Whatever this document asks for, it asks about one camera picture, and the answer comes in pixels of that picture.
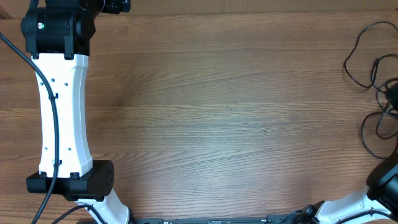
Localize black USB cable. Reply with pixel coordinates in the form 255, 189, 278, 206
360, 77, 398, 160
343, 21, 398, 94

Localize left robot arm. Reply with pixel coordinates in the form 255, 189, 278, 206
21, 0, 134, 223

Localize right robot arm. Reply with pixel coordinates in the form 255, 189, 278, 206
292, 154, 397, 223

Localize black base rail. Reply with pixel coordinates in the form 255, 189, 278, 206
133, 213, 297, 224

